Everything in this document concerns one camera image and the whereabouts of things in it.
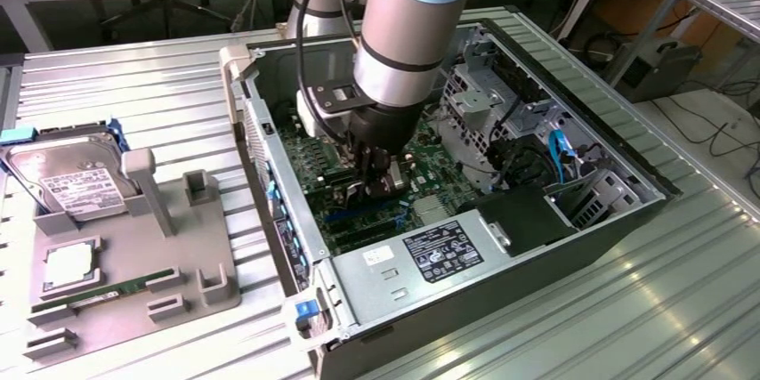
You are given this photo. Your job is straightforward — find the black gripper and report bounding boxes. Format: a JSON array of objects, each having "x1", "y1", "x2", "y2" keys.
[{"x1": 345, "y1": 102, "x2": 428, "y2": 157}]

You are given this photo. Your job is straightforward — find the green Dell motherboard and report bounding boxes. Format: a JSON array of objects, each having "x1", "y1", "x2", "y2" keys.
[{"x1": 274, "y1": 116, "x2": 482, "y2": 257}]

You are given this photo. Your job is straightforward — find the perforated metal drive cage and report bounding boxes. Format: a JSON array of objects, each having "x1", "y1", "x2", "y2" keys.
[{"x1": 440, "y1": 25, "x2": 572, "y2": 150}]

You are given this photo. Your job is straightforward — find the silver chipset heat sink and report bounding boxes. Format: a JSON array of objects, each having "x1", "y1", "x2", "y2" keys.
[{"x1": 413, "y1": 198, "x2": 449, "y2": 222}]

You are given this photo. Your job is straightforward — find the blue expansion slot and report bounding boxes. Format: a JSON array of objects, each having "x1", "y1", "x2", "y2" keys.
[{"x1": 320, "y1": 206, "x2": 410, "y2": 228}]

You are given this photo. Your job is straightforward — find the black expansion slot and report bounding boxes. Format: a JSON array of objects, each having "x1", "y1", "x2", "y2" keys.
[{"x1": 329, "y1": 219, "x2": 406, "y2": 246}]

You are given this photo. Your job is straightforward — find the black plastic shroud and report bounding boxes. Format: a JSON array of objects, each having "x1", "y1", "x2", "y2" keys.
[{"x1": 472, "y1": 187, "x2": 576, "y2": 257}]

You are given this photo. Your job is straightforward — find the grey power supply unit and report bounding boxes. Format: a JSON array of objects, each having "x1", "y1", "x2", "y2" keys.
[{"x1": 328, "y1": 209, "x2": 513, "y2": 328}]

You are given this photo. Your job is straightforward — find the silver disk bay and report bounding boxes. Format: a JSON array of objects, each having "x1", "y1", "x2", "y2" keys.
[{"x1": 544, "y1": 170, "x2": 653, "y2": 233}]

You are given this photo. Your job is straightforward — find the black open PC case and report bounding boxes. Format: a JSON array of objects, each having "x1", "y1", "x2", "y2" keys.
[{"x1": 217, "y1": 16, "x2": 682, "y2": 380}]

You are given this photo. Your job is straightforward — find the blue case latch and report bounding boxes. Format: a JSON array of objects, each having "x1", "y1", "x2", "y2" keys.
[{"x1": 292, "y1": 298, "x2": 320, "y2": 322}]

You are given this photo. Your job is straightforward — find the blue disk caddy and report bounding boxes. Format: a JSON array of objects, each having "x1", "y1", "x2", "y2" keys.
[{"x1": 0, "y1": 117, "x2": 132, "y2": 221}]

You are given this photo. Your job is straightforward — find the black chair base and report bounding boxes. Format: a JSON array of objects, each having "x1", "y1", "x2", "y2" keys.
[{"x1": 96, "y1": 0, "x2": 233, "y2": 33}]

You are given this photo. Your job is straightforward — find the grey parts rack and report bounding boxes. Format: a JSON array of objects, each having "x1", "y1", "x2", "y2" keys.
[{"x1": 21, "y1": 147, "x2": 245, "y2": 362}]

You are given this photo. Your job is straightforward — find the silver hard disk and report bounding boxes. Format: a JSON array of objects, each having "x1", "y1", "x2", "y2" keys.
[{"x1": 2, "y1": 132, "x2": 142, "y2": 224}]

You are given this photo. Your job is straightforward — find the green RAM stick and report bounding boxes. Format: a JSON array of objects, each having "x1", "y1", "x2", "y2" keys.
[{"x1": 28, "y1": 274, "x2": 160, "y2": 315}]

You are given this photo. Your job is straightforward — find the CPU chip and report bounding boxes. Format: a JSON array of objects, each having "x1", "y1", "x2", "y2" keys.
[{"x1": 38, "y1": 239, "x2": 102, "y2": 295}]

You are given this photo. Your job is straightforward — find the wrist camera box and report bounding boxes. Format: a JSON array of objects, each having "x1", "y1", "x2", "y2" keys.
[{"x1": 294, "y1": 80, "x2": 364, "y2": 140}]

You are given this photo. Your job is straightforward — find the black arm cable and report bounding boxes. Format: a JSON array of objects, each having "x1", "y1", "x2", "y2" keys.
[{"x1": 294, "y1": 0, "x2": 329, "y2": 133}]

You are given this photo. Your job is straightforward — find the blue SATA wire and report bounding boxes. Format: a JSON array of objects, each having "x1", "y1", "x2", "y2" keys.
[{"x1": 548, "y1": 127, "x2": 578, "y2": 189}]

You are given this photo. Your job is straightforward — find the black box with handle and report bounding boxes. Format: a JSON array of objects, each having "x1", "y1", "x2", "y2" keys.
[{"x1": 613, "y1": 38, "x2": 706, "y2": 104}]

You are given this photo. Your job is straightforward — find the black cable on table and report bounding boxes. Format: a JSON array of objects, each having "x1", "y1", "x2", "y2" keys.
[{"x1": 650, "y1": 98, "x2": 760, "y2": 164}]

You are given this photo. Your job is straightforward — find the aluminium frame shelf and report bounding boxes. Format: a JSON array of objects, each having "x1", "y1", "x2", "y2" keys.
[{"x1": 642, "y1": 0, "x2": 760, "y2": 84}]

